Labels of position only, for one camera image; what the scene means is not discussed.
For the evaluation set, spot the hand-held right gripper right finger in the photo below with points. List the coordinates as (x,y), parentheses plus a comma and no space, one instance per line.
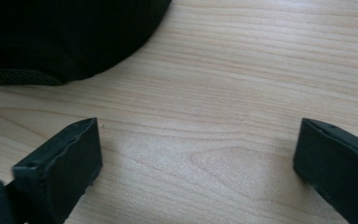
(338,165)

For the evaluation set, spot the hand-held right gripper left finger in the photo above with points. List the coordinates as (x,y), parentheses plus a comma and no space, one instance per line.
(62,168)

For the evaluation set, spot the black cloth garment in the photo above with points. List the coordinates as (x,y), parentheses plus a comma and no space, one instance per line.
(62,37)

